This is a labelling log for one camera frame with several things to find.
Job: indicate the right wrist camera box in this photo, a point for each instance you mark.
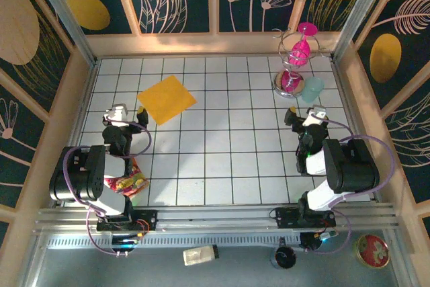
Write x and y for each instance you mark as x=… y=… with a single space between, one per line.
x=315 y=114

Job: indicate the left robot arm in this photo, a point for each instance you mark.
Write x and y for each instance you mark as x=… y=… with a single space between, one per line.
x=77 y=176

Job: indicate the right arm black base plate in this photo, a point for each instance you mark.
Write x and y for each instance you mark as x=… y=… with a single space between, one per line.
x=285 y=216

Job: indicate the black cup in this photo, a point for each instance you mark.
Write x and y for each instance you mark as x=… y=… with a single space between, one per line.
x=285 y=258

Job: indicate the aluminium mounting rail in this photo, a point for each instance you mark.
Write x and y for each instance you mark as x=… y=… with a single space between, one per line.
x=218 y=221

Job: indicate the aluminium frame post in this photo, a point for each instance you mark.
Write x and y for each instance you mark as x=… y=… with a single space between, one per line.
x=66 y=18
x=360 y=14

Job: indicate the pink wine glass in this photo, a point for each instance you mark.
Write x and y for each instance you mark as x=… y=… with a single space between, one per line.
x=299 y=53

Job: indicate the orange square cloth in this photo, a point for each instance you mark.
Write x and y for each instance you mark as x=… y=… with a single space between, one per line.
x=166 y=99

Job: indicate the black controller box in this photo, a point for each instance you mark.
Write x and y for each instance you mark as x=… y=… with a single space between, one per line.
x=126 y=242
x=317 y=240

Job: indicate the white bottle with black cap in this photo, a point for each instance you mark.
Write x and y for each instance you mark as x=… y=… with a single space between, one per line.
x=198 y=255

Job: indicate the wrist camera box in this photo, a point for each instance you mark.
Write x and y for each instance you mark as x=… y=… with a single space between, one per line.
x=315 y=114
x=116 y=113

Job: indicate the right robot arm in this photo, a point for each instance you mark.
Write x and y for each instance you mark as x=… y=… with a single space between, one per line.
x=349 y=166

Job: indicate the pink glasses on metal rack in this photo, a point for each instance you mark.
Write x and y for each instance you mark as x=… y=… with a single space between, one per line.
x=280 y=87

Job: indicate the pale teal plastic cup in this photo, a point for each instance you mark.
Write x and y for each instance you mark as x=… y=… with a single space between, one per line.
x=312 y=90

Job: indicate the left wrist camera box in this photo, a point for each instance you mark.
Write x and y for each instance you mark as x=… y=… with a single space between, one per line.
x=116 y=113

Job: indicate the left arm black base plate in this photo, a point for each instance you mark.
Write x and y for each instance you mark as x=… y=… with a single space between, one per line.
x=148 y=218

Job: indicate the red round tin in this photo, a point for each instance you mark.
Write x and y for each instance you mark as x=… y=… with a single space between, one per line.
x=373 y=250

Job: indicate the colourful snack packet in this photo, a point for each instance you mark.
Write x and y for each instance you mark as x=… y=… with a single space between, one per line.
x=134 y=183

